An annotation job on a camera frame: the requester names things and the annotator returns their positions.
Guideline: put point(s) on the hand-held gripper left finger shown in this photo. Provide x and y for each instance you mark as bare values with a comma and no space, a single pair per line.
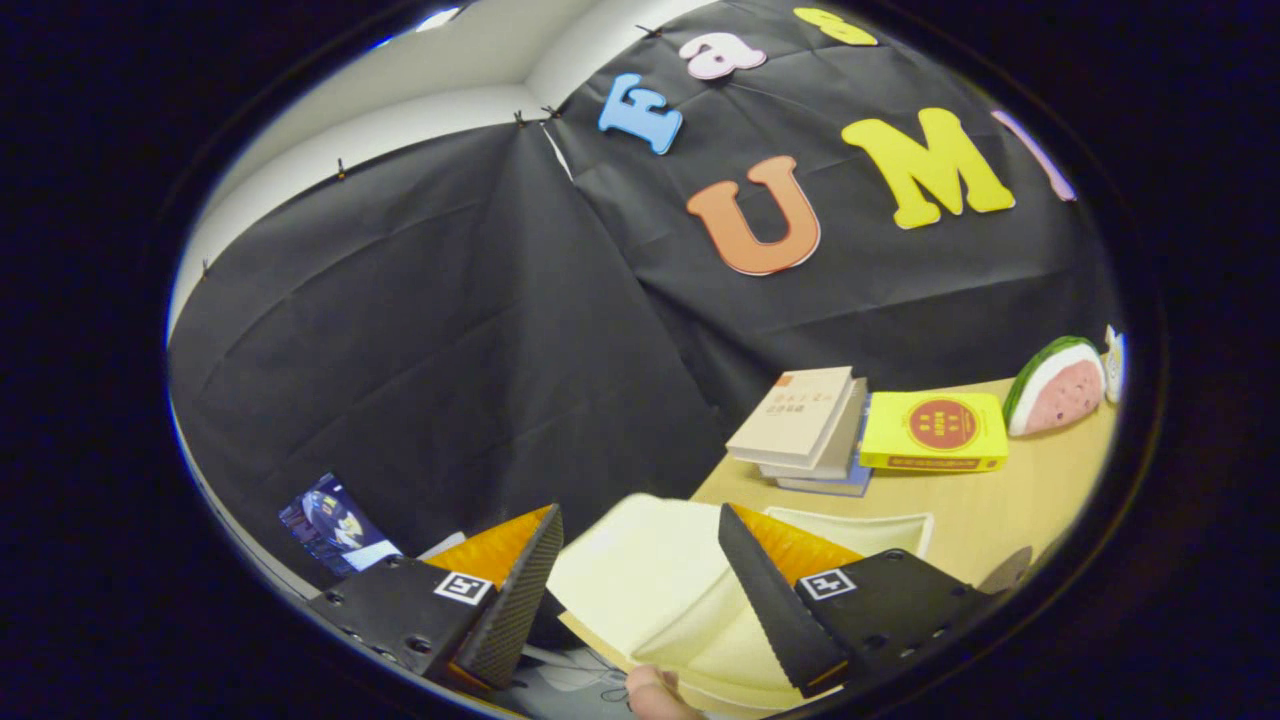
400,600

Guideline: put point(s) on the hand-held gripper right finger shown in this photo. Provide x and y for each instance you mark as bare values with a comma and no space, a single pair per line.
880,600

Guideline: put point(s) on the cream fabric storage box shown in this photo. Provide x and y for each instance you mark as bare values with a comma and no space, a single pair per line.
640,570

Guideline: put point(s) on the blue printed picture card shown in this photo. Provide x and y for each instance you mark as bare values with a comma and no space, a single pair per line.
335,525

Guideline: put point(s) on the blue book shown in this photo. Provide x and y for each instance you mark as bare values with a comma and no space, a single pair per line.
835,487

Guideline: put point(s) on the grey-beige book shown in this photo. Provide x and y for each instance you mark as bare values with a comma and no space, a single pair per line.
848,435

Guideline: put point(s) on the yellow book with red circle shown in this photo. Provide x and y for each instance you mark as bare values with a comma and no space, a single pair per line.
935,430

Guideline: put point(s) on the white paper sheet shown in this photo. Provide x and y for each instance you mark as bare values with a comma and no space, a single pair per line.
575,685

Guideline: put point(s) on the beige paperback book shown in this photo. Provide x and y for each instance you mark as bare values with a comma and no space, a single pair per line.
795,415

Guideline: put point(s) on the watermelon slice plush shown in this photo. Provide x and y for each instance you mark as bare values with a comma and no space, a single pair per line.
1060,390

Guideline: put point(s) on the white plush toy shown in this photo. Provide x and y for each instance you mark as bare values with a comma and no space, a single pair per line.
1114,360

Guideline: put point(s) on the large ceiling light panel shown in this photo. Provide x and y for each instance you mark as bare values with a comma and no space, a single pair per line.
440,18

